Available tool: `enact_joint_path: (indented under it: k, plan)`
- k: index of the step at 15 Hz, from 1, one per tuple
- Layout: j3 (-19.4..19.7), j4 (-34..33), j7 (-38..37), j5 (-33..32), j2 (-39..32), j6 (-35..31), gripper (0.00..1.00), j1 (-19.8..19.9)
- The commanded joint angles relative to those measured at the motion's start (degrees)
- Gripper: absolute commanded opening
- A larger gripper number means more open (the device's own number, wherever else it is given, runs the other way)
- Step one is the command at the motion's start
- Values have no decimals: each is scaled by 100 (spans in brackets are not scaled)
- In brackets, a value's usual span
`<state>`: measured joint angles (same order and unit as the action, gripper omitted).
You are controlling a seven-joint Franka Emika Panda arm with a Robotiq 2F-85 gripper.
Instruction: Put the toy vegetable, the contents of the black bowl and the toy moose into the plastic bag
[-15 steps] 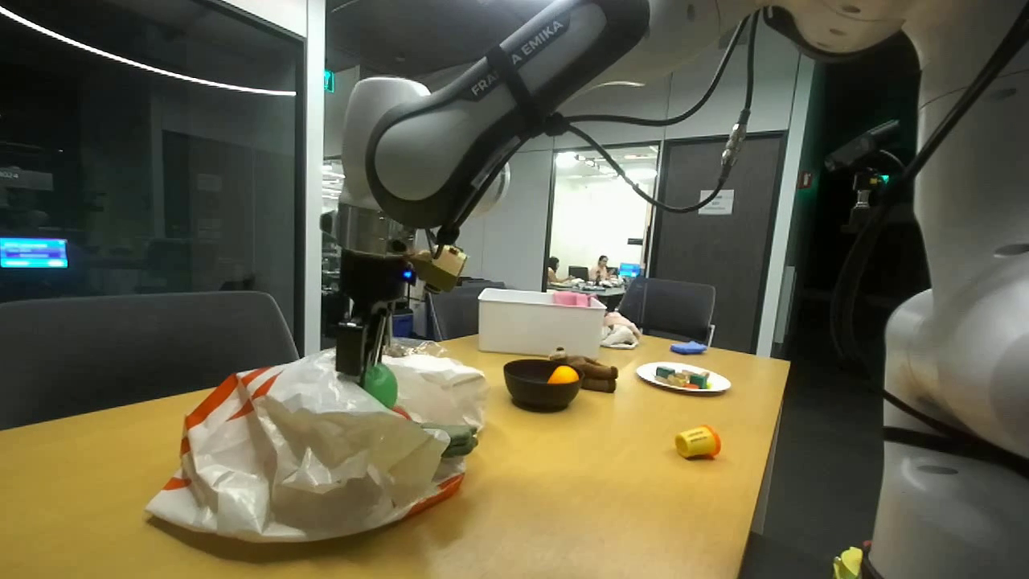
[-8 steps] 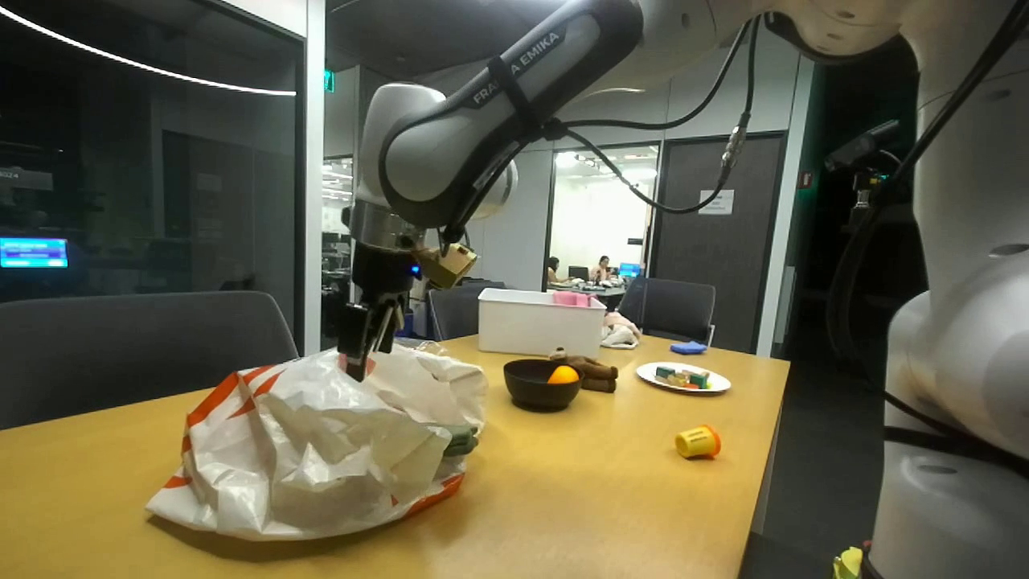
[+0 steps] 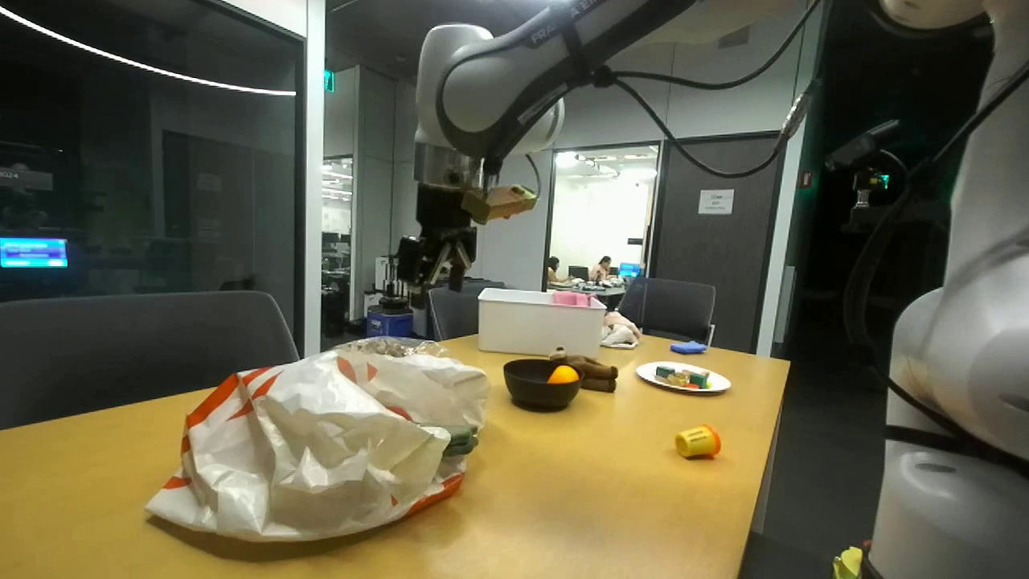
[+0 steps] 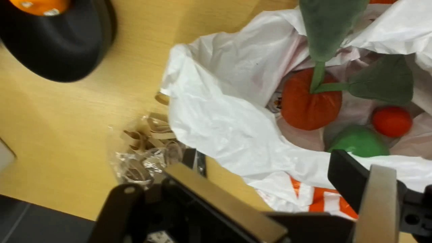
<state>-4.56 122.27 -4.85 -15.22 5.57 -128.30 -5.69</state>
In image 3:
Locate grey chair with armrest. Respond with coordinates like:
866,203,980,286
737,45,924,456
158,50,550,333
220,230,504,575
620,272,720,347

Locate small yellow object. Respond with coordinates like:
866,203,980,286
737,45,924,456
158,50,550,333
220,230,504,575
834,542,868,579

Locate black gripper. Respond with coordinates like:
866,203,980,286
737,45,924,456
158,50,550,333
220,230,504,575
396,183,482,297

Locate seated background person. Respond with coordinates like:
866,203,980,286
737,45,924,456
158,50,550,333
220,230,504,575
589,250,620,290

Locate toy food pieces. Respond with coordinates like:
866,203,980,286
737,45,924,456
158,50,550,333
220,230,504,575
653,363,715,388

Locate white crumpled bag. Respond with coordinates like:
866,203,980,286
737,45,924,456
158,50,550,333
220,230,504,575
599,310,647,355

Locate black bowl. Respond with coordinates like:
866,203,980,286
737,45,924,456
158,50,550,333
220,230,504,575
501,357,587,416

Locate yellow toy cup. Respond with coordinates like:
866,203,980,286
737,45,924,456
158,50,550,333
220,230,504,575
674,425,724,463

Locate dark grey chair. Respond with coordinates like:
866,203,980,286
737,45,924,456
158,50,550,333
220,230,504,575
425,272,507,343

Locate white plastic bin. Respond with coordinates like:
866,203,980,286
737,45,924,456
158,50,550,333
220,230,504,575
475,286,610,361

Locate dark grey door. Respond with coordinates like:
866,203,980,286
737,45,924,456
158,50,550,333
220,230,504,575
653,127,789,357

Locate black camera on stand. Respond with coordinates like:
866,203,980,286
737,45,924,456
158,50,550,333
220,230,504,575
821,116,913,235

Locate blue lit monitor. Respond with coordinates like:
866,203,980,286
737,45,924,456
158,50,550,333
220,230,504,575
0,235,73,272

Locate white orange plastic bag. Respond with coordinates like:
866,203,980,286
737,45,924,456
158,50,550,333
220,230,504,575
142,351,493,548

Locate blue storage bin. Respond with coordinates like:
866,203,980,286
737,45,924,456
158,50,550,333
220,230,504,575
365,304,414,340

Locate brown toy moose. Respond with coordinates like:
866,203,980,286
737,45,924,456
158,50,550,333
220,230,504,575
557,355,620,396

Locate white paper door sign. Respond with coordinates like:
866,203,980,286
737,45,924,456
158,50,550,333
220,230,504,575
694,187,737,218

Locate white plate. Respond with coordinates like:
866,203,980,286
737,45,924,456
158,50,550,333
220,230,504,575
635,361,737,399

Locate large grey chair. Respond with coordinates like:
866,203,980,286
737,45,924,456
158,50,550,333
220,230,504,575
0,286,303,430

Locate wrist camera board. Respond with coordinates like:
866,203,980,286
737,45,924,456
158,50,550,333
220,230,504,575
459,183,540,226

